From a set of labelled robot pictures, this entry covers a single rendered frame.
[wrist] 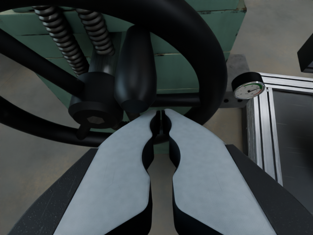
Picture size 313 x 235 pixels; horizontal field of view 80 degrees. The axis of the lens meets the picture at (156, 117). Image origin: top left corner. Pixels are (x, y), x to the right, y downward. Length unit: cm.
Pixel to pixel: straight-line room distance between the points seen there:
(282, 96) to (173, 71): 75
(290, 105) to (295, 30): 90
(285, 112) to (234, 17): 74
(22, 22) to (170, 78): 31
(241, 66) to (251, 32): 119
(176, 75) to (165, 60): 6
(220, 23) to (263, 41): 131
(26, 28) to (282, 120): 97
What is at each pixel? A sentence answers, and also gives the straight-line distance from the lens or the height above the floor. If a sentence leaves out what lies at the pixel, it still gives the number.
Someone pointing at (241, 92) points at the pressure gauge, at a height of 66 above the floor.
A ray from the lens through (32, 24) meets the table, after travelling 29.
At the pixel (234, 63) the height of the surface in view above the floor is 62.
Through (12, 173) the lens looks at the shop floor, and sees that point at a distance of 130.
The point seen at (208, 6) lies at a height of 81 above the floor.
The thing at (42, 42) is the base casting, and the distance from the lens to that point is 45.
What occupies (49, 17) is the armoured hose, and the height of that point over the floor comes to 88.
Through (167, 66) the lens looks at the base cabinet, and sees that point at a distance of 44.
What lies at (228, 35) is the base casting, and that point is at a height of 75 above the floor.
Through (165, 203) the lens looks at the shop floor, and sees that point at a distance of 100.
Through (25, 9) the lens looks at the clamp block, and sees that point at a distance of 28.
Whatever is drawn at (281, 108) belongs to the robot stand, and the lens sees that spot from 106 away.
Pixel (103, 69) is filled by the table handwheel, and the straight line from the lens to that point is 24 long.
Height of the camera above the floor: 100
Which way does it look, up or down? 62 degrees down
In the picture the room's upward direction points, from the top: 5 degrees counter-clockwise
